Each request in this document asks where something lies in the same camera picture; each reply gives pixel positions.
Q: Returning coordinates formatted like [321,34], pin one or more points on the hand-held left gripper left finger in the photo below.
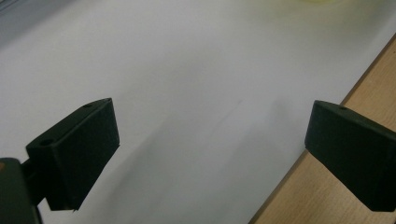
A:
[81,155]

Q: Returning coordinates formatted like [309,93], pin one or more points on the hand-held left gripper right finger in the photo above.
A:
[351,155]

